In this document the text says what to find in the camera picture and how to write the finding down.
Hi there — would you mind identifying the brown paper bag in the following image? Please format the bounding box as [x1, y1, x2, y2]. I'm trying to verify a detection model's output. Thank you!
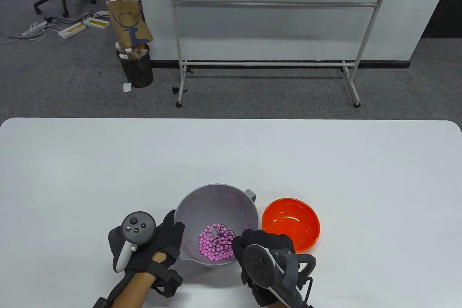
[107, 0, 154, 46]

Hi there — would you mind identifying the person's left hand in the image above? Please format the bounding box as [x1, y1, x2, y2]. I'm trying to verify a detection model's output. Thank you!
[125, 209, 186, 275]

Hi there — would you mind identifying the grey salad bowl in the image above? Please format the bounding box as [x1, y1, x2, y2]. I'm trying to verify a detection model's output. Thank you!
[174, 184, 260, 268]

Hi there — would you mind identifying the person's left forearm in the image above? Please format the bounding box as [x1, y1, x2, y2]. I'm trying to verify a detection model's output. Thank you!
[108, 251, 167, 308]

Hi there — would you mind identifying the orange plastic bowl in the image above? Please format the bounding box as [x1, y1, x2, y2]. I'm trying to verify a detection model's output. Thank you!
[261, 198, 321, 252]

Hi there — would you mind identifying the black whisk with wooden handle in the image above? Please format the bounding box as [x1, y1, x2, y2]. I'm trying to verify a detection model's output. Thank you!
[210, 225, 236, 251]

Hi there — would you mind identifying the person's right hand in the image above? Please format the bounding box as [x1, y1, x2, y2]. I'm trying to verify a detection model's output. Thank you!
[232, 229, 296, 307]

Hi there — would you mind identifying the pile of pink plastic beads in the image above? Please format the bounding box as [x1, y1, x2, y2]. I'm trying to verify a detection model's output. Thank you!
[198, 224, 235, 262]

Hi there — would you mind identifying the black left wrist band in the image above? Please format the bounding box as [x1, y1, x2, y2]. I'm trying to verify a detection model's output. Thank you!
[149, 257, 184, 299]

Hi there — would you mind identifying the yellow label power strip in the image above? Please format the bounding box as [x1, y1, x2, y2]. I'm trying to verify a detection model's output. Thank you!
[58, 23, 87, 39]
[83, 14, 110, 30]

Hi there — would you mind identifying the grey left hand controller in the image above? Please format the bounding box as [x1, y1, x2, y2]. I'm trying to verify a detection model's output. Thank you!
[108, 211, 157, 273]

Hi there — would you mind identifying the black mesh waste bin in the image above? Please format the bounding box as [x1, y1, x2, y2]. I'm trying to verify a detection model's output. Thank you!
[116, 44, 154, 88]

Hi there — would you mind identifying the white power strip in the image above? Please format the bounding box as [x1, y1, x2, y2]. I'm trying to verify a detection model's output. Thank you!
[21, 21, 48, 38]

